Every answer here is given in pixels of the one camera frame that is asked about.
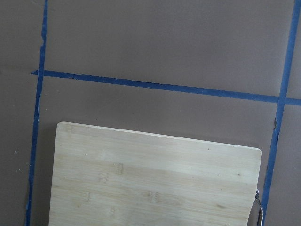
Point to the metal board hanging loop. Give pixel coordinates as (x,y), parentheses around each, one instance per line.
(260,213)

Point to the wooden cutting board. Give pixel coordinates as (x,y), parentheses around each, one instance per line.
(114,177)

